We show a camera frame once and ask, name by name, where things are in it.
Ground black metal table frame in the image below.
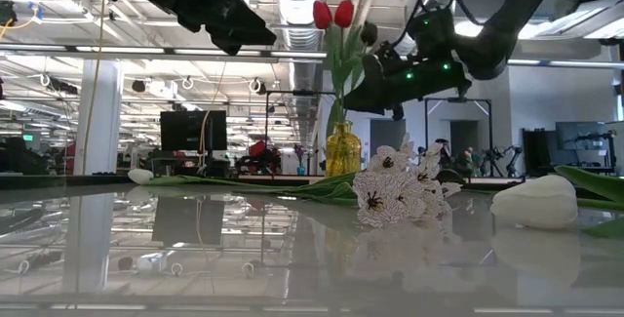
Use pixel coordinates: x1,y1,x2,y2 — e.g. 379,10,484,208
0,173,624,191

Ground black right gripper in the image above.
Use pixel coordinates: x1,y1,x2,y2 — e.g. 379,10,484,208
343,42,473,123

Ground white glossy board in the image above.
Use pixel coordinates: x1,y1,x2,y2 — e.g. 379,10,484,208
0,182,624,317

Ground black computer monitor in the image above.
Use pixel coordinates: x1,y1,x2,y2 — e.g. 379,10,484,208
159,109,228,152

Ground white speckled flower bunch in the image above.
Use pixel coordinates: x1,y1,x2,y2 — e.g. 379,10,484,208
277,134,463,229

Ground blue vase purple flowers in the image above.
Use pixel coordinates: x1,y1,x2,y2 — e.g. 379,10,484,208
293,143,308,177

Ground black station frame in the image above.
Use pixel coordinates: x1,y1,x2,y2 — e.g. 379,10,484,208
264,90,341,178
423,96,493,178

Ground white pillar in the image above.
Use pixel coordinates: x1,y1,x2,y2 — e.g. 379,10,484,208
72,59,123,177

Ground yellow glass vase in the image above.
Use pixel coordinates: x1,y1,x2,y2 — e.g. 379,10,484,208
325,120,363,178

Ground long ceiling light bar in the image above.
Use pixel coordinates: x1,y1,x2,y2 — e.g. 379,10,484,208
0,42,329,60

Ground white artificial tulip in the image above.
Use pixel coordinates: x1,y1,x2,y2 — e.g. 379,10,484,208
127,168,313,194
489,164,624,240

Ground wide grey screen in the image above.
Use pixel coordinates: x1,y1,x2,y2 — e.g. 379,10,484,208
555,121,618,171

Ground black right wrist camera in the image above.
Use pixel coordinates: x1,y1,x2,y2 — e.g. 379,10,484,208
407,7,459,62

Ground grey door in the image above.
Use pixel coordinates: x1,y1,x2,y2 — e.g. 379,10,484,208
369,118,407,172

